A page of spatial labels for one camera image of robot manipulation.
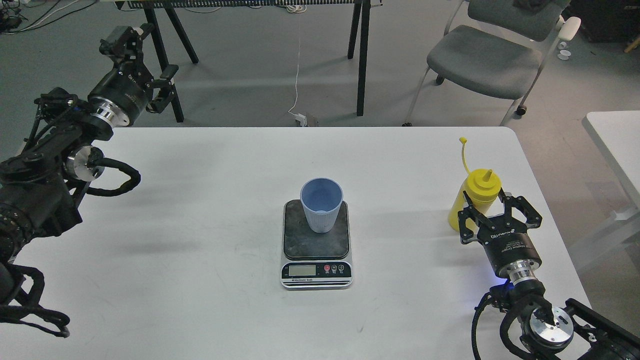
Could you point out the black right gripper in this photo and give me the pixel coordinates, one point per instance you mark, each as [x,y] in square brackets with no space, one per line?
[507,247]

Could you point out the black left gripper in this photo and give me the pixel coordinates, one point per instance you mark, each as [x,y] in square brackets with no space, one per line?
[124,93]

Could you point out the yellow squeeze bottle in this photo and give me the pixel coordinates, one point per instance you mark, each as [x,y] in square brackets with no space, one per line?
[482,185]

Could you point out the blue plastic cup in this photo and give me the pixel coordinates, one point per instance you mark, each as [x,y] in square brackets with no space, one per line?
[321,199]

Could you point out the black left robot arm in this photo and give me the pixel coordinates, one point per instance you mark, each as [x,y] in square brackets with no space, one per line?
[42,187]

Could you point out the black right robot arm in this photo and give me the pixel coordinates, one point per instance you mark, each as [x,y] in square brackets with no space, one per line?
[532,328]

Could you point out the digital kitchen scale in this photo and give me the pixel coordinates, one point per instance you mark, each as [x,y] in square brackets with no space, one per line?
[311,260]

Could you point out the white side table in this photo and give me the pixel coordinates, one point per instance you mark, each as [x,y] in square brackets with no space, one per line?
[617,136]

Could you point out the grey office chair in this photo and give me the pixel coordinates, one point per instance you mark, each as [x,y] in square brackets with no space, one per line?
[494,66]

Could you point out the black trestle table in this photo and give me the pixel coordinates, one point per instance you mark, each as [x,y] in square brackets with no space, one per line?
[262,19]

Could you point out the white power adapter with cable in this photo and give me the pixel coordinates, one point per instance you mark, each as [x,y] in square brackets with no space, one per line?
[302,120]

